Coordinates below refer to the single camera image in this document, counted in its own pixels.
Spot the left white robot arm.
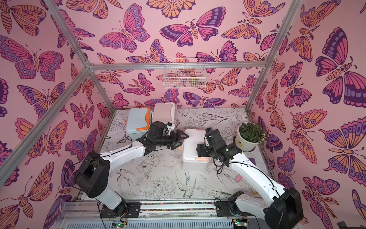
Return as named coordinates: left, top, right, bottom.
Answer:
left=74, top=121, right=189, bottom=218

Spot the potted green plant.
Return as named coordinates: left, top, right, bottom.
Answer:
left=234, top=123, right=266, bottom=152

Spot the green toy in basket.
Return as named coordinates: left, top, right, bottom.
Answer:
left=188, top=76, right=199, bottom=88

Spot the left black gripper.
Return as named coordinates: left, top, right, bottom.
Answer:
left=155, top=131, right=189, bottom=151

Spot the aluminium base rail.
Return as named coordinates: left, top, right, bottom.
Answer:
left=55, top=198, right=269, bottom=229

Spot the blue orange first aid box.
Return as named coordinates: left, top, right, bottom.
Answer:
left=126, top=107, right=152, bottom=141

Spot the white pink medicine chest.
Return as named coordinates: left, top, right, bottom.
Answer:
left=182, top=129, right=212, bottom=172

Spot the white wire wall basket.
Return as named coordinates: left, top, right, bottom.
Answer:
left=161, top=57, right=207, bottom=90

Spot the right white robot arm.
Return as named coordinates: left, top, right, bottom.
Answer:
left=197, top=128, right=304, bottom=229

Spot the beige pink first aid box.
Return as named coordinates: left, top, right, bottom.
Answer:
left=152, top=103, right=175, bottom=124

